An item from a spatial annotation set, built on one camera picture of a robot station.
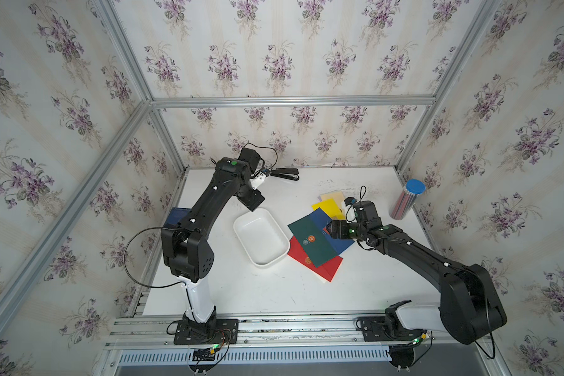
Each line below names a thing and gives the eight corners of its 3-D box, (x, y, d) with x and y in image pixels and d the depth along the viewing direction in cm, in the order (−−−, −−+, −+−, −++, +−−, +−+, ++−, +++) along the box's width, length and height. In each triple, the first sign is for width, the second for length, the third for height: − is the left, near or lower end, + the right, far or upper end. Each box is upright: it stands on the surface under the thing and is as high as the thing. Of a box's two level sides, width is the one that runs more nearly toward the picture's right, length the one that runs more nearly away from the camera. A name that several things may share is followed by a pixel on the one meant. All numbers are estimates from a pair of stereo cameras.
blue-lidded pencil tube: (391, 219, 102) (410, 192, 88) (387, 207, 107) (404, 178, 92) (407, 219, 102) (429, 192, 88) (402, 207, 107) (422, 179, 92)
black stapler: (270, 180, 116) (270, 176, 114) (271, 172, 120) (270, 167, 118) (298, 180, 116) (299, 176, 114) (298, 172, 120) (298, 168, 118)
